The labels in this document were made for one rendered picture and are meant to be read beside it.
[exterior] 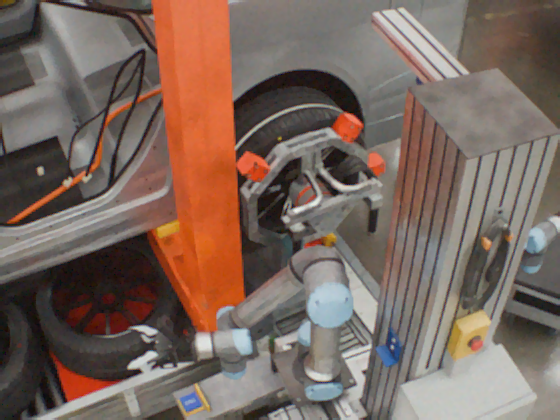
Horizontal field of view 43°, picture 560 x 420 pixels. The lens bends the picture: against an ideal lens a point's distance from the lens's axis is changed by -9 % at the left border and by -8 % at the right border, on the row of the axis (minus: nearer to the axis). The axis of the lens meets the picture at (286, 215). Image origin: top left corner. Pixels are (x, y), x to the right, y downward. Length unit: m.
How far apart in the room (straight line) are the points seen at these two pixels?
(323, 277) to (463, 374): 0.49
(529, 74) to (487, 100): 3.91
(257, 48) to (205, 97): 0.71
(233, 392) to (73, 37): 1.98
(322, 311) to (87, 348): 1.37
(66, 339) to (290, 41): 1.49
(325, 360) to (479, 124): 0.93
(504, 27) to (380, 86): 2.95
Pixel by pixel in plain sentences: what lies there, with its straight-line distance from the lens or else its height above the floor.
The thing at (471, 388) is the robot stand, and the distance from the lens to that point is 2.08.
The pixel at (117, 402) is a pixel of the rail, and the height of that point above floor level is 0.32.
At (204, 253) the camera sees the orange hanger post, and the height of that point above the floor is 1.11.
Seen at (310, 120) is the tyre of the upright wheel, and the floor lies 1.16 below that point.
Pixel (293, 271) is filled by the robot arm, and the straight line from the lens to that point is 2.06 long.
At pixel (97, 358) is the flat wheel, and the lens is 3.08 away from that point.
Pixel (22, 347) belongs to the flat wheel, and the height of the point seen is 0.50.
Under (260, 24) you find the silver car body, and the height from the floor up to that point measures 1.56.
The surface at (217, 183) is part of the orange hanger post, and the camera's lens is 2.29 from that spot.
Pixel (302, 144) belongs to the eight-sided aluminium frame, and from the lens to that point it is 2.84.
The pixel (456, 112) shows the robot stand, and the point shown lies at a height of 2.03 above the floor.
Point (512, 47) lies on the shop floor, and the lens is 5.79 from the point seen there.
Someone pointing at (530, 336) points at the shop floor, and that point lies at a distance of 3.80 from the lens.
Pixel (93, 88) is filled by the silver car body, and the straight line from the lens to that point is 3.46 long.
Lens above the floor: 2.97
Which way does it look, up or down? 46 degrees down
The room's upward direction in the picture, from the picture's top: straight up
